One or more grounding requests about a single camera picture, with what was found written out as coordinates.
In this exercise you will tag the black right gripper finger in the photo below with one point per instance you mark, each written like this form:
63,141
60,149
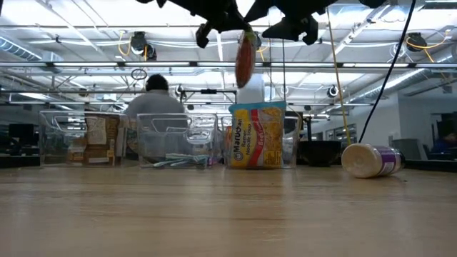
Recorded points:
285,30
258,10

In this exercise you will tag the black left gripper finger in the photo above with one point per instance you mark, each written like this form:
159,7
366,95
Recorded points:
241,24

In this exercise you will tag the orange green ramen packet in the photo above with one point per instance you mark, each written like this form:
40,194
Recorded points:
245,60

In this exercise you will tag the blue ramen packet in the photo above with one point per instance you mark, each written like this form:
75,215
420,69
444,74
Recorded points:
257,135

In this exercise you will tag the teal plastic spoon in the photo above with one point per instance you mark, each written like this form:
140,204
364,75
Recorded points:
178,160

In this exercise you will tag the white purple lidded cup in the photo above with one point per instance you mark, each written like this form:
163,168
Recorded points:
371,160

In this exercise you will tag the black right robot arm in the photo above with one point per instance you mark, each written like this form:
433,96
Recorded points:
373,3

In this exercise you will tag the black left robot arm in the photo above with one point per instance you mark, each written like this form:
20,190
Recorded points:
157,3

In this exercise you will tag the person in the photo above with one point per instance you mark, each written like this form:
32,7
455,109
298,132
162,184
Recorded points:
155,101
446,139

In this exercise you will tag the clear plastic container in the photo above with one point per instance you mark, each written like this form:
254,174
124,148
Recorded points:
160,123
60,121
292,142

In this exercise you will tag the grey bin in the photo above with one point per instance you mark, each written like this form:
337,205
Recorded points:
407,148

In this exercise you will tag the dark background screen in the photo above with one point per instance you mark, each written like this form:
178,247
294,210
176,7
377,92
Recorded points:
450,121

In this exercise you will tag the black metal frame stand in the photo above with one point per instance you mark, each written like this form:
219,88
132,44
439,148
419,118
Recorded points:
209,91

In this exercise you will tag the silver ventilation duct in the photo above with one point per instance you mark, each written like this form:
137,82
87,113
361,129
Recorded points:
392,84
18,50

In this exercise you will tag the black table frame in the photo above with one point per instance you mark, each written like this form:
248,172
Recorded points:
428,165

